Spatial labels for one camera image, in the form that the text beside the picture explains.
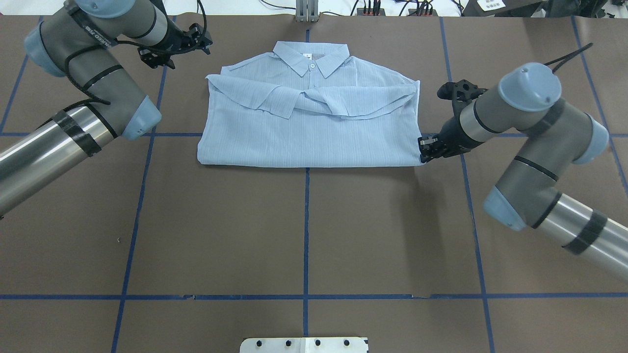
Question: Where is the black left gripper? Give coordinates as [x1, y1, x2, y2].
[157, 22, 213, 54]

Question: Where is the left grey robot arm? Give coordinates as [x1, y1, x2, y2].
[1, 0, 213, 217]

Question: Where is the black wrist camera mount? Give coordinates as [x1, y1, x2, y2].
[137, 48, 176, 70]
[437, 79, 488, 118]

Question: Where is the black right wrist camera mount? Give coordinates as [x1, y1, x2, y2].
[437, 79, 488, 118]

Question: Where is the black braided left cable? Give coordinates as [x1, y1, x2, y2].
[39, 0, 208, 106]

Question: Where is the light blue button-up shirt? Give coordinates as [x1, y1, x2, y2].
[197, 42, 422, 168]

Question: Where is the black braided cable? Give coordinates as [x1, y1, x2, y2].
[545, 43, 593, 74]
[39, 0, 208, 106]

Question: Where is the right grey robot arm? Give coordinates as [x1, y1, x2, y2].
[418, 62, 627, 280]

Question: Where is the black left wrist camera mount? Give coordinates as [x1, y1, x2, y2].
[137, 48, 176, 70]

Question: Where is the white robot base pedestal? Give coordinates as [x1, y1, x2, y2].
[239, 337, 369, 353]

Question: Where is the grey aluminium frame post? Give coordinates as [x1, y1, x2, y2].
[295, 0, 320, 23]

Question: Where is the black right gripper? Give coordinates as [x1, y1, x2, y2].
[418, 118, 474, 163]

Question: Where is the black braided right cable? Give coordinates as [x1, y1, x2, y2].
[545, 43, 593, 74]

